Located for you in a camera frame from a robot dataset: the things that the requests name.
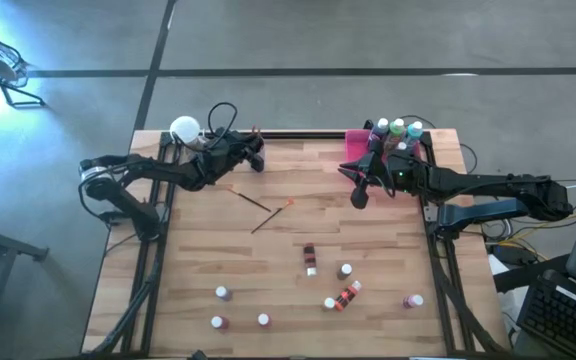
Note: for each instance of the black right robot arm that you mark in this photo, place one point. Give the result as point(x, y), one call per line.
point(493, 182)

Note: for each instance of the black power strip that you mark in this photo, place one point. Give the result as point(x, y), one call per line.
point(513, 255)

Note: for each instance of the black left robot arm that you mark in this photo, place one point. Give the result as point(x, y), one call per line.
point(158, 170)

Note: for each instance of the black keyboard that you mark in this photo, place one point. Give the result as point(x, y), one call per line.
point(563, 320)

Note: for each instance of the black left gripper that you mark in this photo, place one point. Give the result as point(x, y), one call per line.
point(235, 150)

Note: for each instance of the dark brown paint bottle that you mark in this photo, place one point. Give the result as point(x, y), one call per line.
point(344, 271)

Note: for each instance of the white dome lamp brass base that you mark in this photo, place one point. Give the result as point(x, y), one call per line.
point(185, 129)

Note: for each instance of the black rounded bracket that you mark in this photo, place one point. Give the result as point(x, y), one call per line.
point(368, 123)

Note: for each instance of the orange bristle brush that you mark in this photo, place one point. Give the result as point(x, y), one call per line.
point(253, 201)

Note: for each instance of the purple paint bottle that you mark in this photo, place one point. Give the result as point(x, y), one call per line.
point(223, 293)

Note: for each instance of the bright orange striped paint bottle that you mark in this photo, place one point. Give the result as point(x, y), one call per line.
point(347, 296)

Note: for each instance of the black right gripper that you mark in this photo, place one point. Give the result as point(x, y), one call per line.
point(395, 172)

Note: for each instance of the large black paint bottle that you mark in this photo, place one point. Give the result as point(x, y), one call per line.
point(380, 134)

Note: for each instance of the orange fan brush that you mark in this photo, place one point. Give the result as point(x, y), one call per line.
point(273, 216)

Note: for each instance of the red-orange striped paint bottle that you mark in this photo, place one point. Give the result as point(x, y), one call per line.
point(263, 319)

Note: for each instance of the pink plastic bin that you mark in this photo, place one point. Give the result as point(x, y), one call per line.
point(355, 145)

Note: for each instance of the plain pink paint bottle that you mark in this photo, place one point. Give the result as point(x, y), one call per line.
point(412, 301)

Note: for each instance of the large teal paint bottle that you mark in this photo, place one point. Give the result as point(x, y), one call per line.
point(413, 134)

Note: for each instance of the black white paint bottle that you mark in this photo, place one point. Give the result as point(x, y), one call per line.
point(402, 146)

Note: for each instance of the rust brown striped paint bottle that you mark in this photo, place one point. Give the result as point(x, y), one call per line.
point(310, 257)

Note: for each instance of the magenta paint bottle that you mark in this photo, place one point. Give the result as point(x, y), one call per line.
point(218, 322)

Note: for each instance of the yellow striped paint bottle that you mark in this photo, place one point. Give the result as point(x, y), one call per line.
point(329, 303)

